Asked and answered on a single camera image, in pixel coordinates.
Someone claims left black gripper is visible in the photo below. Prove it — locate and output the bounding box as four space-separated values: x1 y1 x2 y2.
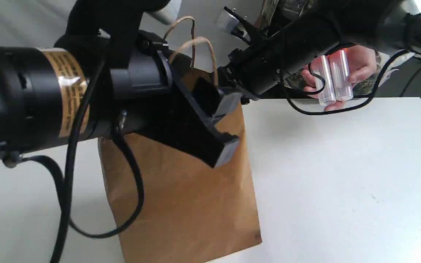
110 30 241 168

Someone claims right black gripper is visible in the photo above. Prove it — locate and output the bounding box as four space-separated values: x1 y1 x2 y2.
217 7 339 100

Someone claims brown paper bag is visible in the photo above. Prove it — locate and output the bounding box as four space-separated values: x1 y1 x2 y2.
119 103 262 263

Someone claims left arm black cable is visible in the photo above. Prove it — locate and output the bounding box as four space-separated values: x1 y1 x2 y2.
20 55 145 263

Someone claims orange-capped clear tube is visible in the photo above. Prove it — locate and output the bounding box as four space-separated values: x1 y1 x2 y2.
329 49 354 102
309 55 337 106

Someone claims person's left hand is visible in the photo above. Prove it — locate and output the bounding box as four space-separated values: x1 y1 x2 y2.
301 45 377 92

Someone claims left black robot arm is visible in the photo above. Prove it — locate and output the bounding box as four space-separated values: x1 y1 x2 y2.
0 0 239 167

